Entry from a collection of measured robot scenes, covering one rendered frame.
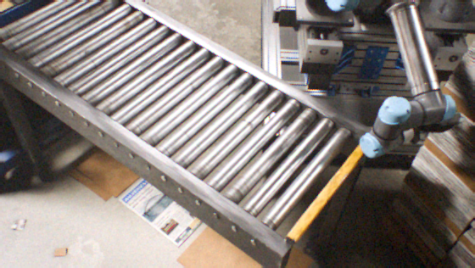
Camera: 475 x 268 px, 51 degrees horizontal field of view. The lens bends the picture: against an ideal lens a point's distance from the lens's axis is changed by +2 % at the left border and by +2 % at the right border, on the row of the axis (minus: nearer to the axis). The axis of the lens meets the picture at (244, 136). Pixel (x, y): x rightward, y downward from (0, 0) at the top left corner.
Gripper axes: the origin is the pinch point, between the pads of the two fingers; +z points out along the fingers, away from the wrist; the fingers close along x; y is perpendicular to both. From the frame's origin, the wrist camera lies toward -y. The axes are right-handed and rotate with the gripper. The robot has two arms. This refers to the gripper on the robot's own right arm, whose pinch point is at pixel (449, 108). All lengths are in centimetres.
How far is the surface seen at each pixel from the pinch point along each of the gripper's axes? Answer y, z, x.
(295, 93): -4.8, -35.3, 33.2
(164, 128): -5, -80, 41
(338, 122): -4.7, -30.8, 15.8
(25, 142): -56, -116, 103
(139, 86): -6, -79, 62
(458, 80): 8.8, 2.4, 2.9
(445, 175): -27.7, 3.6, -9.5
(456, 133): -9.3, 3.7, -4.8
